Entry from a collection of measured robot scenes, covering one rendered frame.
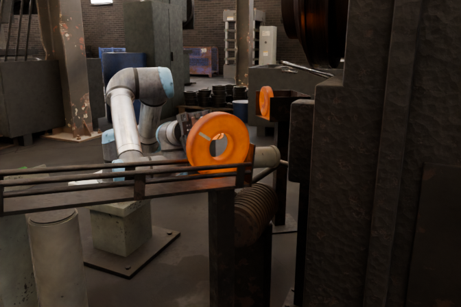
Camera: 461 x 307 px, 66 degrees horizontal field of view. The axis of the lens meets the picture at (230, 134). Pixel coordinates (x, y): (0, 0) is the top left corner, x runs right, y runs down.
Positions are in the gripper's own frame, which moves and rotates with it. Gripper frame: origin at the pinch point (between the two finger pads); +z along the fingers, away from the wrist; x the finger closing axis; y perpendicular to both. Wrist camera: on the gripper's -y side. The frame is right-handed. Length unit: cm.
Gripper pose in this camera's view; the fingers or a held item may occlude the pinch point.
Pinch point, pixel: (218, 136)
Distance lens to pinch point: 83.6
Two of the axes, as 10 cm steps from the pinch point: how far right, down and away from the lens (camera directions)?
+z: 5.0, -0.4, -8.7
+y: -1.4, -9.9, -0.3
